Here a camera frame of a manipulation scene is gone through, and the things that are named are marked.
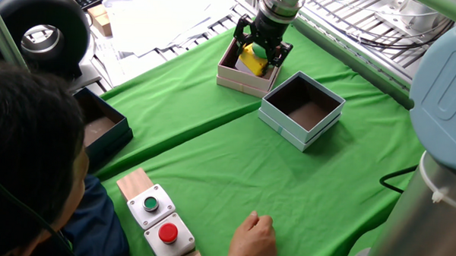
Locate dark blue cardboard box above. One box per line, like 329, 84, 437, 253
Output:
70, 86, 136, 175

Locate person body dark blue clothes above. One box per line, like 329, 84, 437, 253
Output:
29, 172, 133, 256

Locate white station red button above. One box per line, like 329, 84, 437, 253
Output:
142, 210, 198, 256

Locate black ring-shaped device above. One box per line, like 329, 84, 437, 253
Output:
0, 0, 93, 82

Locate person right hand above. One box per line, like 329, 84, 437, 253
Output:
224, 209, 280, 256

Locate black cable bundle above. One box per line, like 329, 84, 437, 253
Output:
329, 13, 456, 53

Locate person head black hair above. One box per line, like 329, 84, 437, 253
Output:
0, 65, 94, 256

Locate pink cardboard box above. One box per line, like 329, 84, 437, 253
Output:
215, 36, 283, 100

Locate white zip tie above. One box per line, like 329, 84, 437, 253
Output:
416, 151, 456, 213

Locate white paper stack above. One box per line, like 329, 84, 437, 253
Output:
99, 0, 239, 63

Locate light blue cardboard box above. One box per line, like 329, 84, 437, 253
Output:
256, 69, 348, 154

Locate red green button station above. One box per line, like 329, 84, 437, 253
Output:
113, 166, 208, 256

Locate white paper sheet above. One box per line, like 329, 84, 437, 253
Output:
79, 35, 171, 91

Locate grey aluminium frame rail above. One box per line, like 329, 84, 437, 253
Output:
287, 14, 419, 111

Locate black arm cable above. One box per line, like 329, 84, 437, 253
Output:
378, 163, 420, 195

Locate aluminium frame post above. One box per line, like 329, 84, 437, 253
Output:
0, 0, 30, 71

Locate white station green button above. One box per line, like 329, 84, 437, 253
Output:
125, 182, 177, 232

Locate silver perforated metal plate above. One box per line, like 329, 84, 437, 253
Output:
383, 0, 452, 36

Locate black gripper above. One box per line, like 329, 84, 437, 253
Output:
232, 8, 295, 69

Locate yellow box green mushroom button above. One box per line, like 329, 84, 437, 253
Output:
234, 42, 272, 77

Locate green table cloth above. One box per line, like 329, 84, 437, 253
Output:
90, 16, 432, 256

